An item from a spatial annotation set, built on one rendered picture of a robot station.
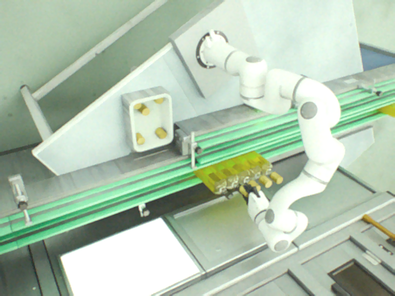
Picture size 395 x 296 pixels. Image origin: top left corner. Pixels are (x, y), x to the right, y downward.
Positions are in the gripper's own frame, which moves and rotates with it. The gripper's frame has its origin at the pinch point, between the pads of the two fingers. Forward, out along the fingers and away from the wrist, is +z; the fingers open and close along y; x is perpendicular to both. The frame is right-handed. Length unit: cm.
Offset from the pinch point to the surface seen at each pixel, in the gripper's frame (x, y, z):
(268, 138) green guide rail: -21.4, 5.1, 28.5
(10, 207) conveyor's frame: 85, 3, 10
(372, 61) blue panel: -118, 14, 87
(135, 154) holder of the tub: 38.6, 4.4, 31.3
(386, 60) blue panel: -128, 14, 86
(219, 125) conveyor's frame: 1.8, 13.5, 30.5
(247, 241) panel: 3.5, -14.3, -10.7
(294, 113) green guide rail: -36, 12, 35
